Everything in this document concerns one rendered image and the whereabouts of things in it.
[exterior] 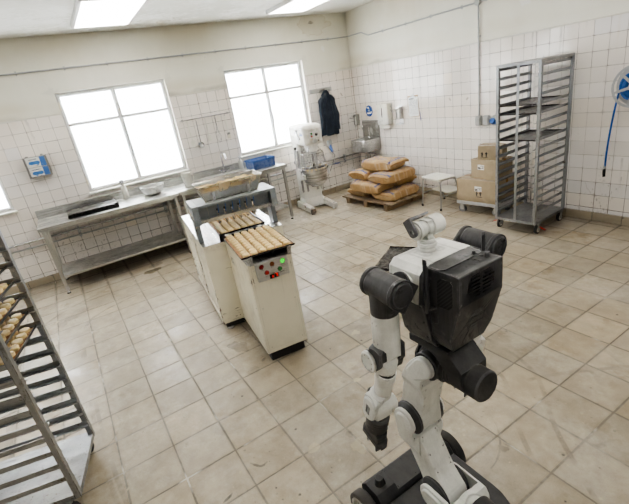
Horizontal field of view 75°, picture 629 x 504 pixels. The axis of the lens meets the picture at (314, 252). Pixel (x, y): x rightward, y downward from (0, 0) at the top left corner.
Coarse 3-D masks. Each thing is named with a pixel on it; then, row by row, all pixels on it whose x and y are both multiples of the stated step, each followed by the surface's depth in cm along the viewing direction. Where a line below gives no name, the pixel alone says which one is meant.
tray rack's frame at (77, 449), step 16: (48, 448) 252; (64, 448) 250; (80, 448) 248; (0, 464) 246; (32, 464) 242; (48, 464) 240; (80, 464) 236; (0, 480) 234; (32, 480) 231; (48, 480) 229; (80, 480) 225; (0, 496) 224; (32, 496) 220; (48, 496) 219; (64, 496) 217
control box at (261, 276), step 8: (280, 256) 296; (256, 264) 289; (264, 264) 291; (280, 264) 296; (256, 272) 291; (264, 272) 292; (272, 272) 295; (280, 272) 298; (288, 272) 301; (264, 280) 294
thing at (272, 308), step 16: (256, 256) 304; (272, 256) 298; (288, 256) 301; (240, 272) 322; (240, 288) 345; (256, 288) 297; (272, 288) 302; (288, 288) 308; (256, 304) 301; (272, 304) 306; (288, 304) 312; (256, 320) 320; (272, 320) 310; (288, 320) 316; (272, 336) 314; (288, 336) 320; (304, 336) 327; (272, 352) 318; (288, 352) 328
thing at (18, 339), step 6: (24, 330) 220; (30, 330) 223; (18, 336) 214; (24, 336) 215; (12, 342) 209; (18, 342) 209; (12, 348) 203; (18, 348) 205; (12, 354) 198; (0, 360) 194
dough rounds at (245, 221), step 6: (246, 216) 382; (252, 216) 376; (210, 222) 387; (216, 222) 376; (222, 222) 373; (228, 222) 371; (234, 222) 367; (240, 222) 364; (246, 222) 361; (252, 222) 358; (258, 222) 357; (216, 228) 362; (222, 228) 355; (228, 228) 353; (234, 228) 356
